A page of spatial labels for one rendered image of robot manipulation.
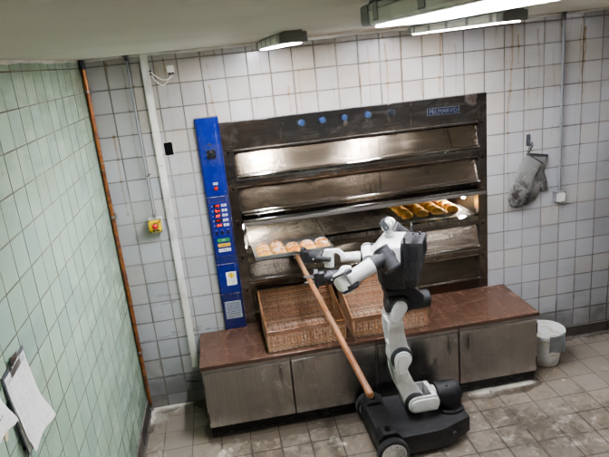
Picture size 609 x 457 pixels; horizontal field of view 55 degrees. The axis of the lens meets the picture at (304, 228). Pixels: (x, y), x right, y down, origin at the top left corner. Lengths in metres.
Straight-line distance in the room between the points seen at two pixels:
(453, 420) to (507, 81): 2.41
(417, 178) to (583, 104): 1.37
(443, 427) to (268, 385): 1.18
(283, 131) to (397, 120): 0.83
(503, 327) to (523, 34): 2.09
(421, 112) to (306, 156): 0.89
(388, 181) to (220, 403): 1.97
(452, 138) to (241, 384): 2.32
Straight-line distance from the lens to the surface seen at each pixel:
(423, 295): 3.64
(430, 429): 3.95
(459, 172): 4.52
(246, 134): 4.11
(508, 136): 4.64
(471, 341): 4.37
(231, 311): 4.41
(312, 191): 4.22
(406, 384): 3.90
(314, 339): 4.06
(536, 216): 4.90
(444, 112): 4.42
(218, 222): 4.18
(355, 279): 3.24
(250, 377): 4.08
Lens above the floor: 2.51
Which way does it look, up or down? 17 degrees down
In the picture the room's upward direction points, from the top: 6 degrees counter-clockwise
